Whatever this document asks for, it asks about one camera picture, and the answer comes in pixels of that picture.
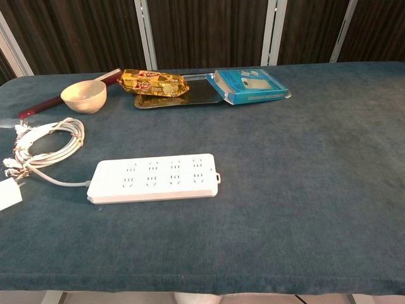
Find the white paper tag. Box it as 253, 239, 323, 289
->
0, 177, 23, 212

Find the white power strip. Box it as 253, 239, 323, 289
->
86, 153, 222, 205

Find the steel tray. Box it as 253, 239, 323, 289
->
133, 72, 228, 111

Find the blue product box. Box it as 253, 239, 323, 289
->
206, 68, 292, 105

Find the gold snack packet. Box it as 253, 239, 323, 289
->
116, 68, 190, 98

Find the blue table cloth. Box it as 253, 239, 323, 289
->
0, 61, 405, 294

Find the cream bowl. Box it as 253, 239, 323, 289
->
59, 81, 108, 115

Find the long dark red box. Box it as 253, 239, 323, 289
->
18, 66, 123, 120

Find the white coiled power cord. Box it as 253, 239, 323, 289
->
0, 117, 92, 188

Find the white metal partition post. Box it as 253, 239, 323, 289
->
328, 0, 358, 63
261, 0, 287, 67
133, 0, 158, 70
0, 11, 34, 77

